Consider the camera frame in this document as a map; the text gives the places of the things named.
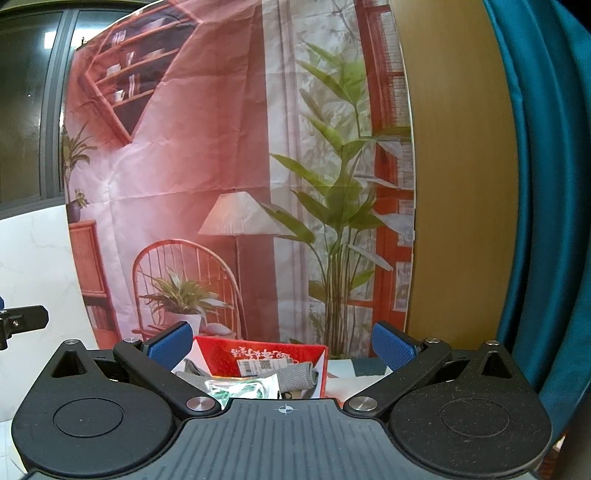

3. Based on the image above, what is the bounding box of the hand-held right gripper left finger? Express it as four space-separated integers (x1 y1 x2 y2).
44 320 221 420

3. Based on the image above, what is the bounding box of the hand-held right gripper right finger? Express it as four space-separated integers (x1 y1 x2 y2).
344 322 522 420

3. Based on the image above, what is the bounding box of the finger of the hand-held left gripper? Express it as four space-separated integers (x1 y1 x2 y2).
0 305 49 352

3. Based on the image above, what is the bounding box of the red cardboard box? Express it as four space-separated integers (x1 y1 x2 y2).
171 335 331 407

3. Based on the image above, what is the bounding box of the grey knit cloth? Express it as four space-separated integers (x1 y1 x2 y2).
173 357 321 400

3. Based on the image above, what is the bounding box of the white green printed packet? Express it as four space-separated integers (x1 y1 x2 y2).
203 373 282 407

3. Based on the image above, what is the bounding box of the wooden panel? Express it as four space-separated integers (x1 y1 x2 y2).
390 0 532 365

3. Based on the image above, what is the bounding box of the dark window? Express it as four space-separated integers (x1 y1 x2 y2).
0 0 139 217

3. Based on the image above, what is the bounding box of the printed room scene backdrop cloth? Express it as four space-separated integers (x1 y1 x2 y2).
60 0 419 361

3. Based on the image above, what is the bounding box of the teal curtain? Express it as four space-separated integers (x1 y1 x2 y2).
482 0 591 444

